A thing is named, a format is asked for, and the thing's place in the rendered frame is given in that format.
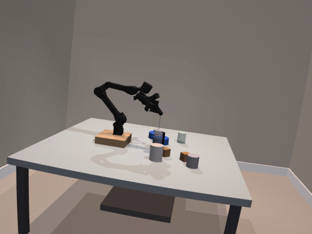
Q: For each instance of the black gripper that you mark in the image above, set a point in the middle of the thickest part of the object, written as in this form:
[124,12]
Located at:
[152,105]

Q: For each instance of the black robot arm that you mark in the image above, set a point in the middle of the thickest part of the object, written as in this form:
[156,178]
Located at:
[120,118]

